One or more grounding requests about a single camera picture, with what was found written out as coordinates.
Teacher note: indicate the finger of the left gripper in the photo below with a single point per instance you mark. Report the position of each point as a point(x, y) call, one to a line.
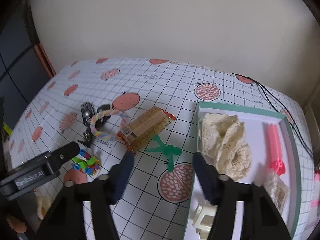
point(60, 156)

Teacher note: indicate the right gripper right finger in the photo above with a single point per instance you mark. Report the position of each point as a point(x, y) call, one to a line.
point(261, 219)

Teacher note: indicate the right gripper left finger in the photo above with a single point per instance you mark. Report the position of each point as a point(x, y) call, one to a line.
point(65, 217)

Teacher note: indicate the colourful small bead clips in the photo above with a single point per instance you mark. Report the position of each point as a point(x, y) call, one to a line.
point(87, 163)

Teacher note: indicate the cotton swab packet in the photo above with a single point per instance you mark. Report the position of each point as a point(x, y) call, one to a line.
point(276, 189)

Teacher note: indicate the cream plastic hair claw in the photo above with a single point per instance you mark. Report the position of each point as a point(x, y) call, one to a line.
point(203, 220)

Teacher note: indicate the black toy car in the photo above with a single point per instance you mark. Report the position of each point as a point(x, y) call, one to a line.
point(87, 112)

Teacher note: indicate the pink hair roller clip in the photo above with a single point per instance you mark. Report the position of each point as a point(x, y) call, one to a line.
point(274, 150)

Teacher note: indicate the cream lace scrunchie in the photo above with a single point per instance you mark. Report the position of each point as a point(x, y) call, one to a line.
point(223, 141)

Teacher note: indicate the wafer biscuit packet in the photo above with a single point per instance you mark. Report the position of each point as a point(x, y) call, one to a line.
point(139, 132)

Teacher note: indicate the person left hand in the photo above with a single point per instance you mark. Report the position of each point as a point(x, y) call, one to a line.
point(27, 211)

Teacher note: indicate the teal shallow cardboard tray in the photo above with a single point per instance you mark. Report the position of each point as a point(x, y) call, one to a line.
point(256, 122)

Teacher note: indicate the patterned grid tablecloth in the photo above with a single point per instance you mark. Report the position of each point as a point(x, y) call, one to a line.
point(156, 204)

